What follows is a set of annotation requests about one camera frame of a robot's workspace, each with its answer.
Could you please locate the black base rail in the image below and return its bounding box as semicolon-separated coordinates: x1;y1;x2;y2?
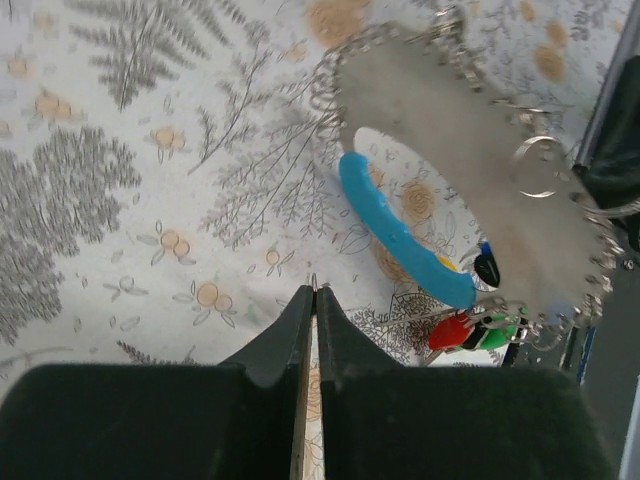
561;55;639;479

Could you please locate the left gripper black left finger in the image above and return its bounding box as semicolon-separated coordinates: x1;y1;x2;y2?
1;286;313;479

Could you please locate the grey keyring holder strap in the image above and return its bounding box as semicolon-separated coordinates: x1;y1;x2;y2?
307;4;640;369

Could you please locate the floral table mat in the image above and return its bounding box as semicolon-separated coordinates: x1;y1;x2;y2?
0;0;626;480

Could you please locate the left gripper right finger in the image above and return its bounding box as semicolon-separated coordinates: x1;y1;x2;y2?
316;288;616;480

